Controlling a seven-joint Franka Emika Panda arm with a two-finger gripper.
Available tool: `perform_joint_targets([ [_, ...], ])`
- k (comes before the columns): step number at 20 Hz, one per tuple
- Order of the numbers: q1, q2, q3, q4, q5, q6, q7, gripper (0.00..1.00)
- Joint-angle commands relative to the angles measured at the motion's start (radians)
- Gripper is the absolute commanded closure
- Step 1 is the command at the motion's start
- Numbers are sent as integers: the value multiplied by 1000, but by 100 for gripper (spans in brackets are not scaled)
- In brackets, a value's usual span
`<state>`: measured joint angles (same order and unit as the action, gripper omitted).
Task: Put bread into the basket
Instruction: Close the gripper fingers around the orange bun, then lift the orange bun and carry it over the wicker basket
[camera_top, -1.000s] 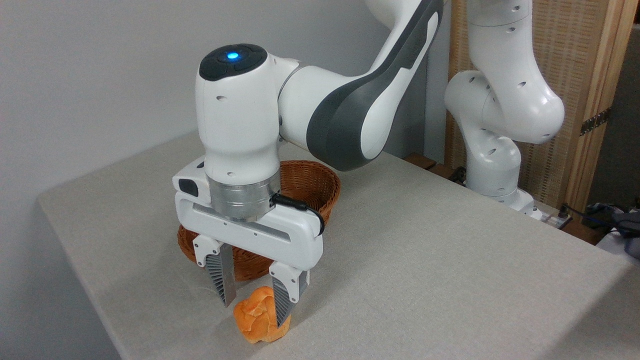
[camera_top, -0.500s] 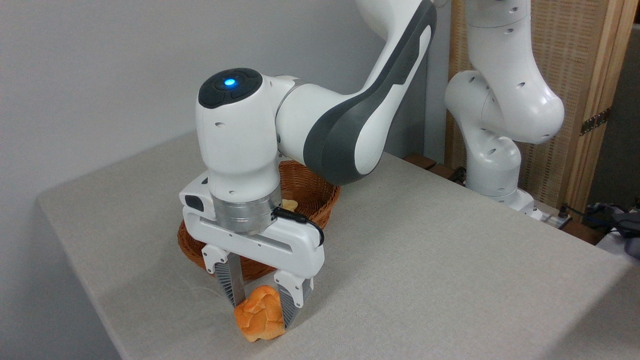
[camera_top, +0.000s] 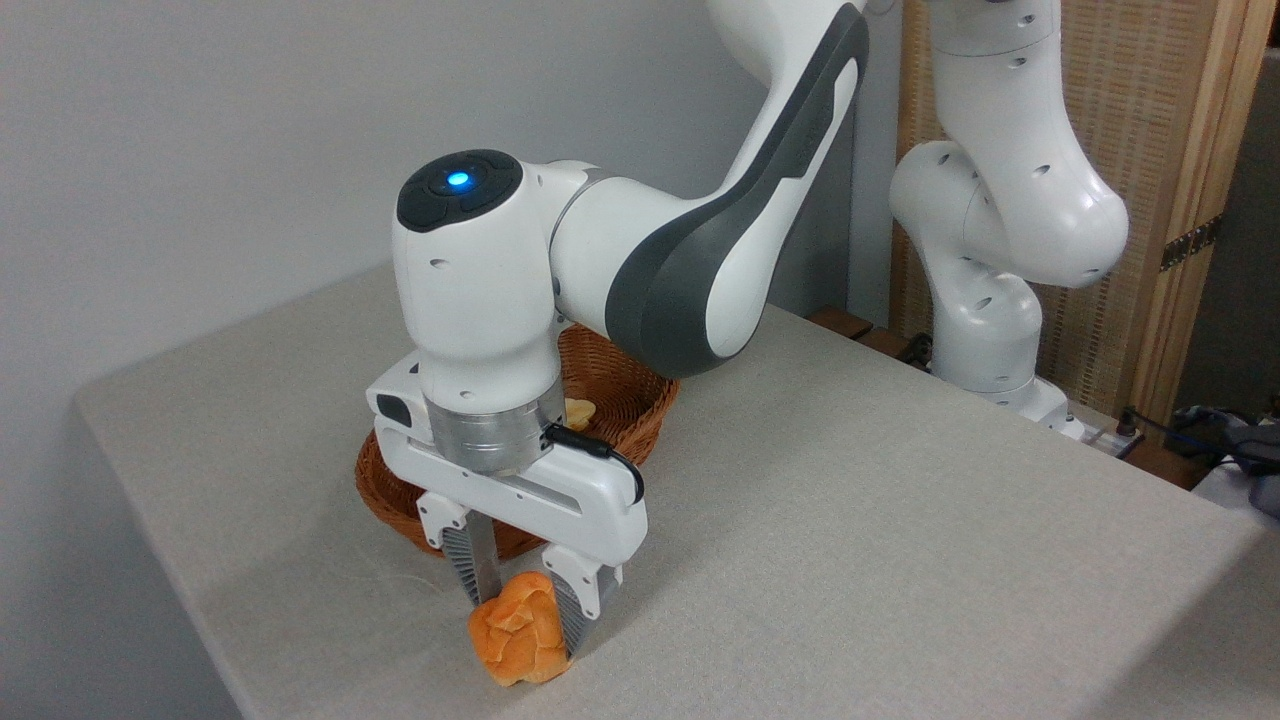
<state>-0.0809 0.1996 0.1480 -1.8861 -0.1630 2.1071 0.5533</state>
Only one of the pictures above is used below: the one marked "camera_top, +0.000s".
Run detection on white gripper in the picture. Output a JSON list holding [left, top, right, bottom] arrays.
[[366, 352, 649, 661]]

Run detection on round orange bread roll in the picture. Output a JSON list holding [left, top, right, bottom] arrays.
[[467, 571, 573, 688]]

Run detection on brown wicker oval basket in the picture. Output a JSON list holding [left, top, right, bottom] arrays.
[[355, 322, 681, 559]]

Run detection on grey tablecloth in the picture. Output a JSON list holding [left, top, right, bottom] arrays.
[[75, 260, 1280, 720]]

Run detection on dark blue grey bag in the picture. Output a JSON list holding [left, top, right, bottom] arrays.
[[1170, 403, 1280, 521]]

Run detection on dark metal hinge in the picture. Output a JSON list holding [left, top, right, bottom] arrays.
[[1160, 215, 1223, 273]]

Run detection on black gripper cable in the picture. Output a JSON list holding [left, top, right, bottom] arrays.
[[545, 424, 646, 504]]

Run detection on black plug with cable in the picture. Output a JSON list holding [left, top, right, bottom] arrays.
[[1115, 405, 1280, 471]]

